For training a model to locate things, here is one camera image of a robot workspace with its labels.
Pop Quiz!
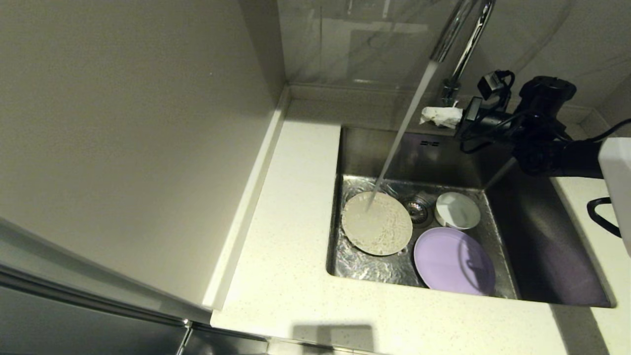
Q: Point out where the chrome gooseneck faucet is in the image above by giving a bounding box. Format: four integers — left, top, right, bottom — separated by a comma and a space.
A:
429, 0, 495, 108

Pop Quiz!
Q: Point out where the white bowl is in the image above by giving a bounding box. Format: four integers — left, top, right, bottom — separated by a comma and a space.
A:
434, 191, 481, 231

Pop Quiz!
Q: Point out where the beige round plate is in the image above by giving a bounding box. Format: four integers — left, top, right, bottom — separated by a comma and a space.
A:
341, 191, 413, 257

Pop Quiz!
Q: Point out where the purple round plate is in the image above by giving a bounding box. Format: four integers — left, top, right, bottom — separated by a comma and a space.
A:
413, 226, 496, 297

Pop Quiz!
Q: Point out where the stainless steel sink basin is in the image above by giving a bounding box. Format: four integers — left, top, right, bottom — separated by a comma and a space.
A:
325, 124, 616, 309

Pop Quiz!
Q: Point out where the metal sink drain strainer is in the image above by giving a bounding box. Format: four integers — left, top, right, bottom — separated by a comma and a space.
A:
403, 196, 433, 227

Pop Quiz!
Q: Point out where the clear water stream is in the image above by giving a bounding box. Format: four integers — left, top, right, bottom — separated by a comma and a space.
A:
367, 60, 439, 210

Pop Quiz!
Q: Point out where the tall beige cabinet side panel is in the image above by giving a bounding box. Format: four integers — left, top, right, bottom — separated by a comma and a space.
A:
0, 0, 289, 311

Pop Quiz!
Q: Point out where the grey glossy cabinet door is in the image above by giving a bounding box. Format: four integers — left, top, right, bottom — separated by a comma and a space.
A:
0, 205, 269, 355

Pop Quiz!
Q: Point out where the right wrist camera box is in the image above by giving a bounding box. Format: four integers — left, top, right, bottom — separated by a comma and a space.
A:
477, 71, 516, 108

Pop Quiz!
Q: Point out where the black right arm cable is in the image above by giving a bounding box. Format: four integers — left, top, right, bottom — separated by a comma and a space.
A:
458, 69, 631, 238

